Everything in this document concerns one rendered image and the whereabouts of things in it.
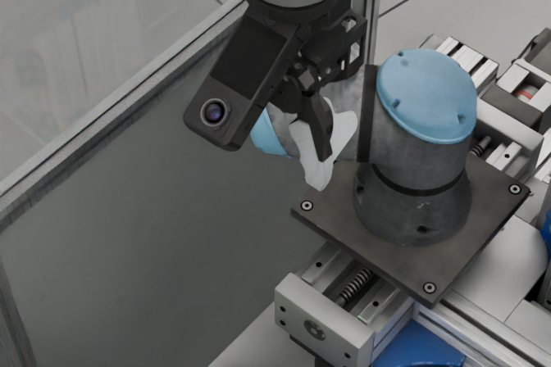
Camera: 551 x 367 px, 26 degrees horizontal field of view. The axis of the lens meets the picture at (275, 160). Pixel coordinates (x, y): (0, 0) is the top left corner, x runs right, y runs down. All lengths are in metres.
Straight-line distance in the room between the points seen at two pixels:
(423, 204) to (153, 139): 0.51
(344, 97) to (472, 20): 1.87
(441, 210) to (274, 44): 0.63
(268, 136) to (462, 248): 0.30
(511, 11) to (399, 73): 1.90
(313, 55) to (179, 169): 1.02
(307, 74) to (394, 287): 0.66
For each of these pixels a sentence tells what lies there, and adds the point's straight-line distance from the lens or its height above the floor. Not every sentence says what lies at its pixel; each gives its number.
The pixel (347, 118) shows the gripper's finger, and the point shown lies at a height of 1.53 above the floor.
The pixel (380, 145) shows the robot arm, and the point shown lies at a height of 1.21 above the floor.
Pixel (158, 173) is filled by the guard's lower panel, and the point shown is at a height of 0.80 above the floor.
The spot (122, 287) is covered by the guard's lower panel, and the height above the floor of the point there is 0.59.
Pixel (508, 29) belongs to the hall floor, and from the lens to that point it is 3.20.
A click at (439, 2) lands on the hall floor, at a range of 3.24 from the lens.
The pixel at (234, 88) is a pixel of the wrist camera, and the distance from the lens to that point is 0.88.
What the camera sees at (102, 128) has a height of 1.00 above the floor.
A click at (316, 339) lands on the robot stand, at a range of 1.53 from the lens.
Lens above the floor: 2.29
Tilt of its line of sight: 53 degrees down
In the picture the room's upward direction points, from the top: straight up
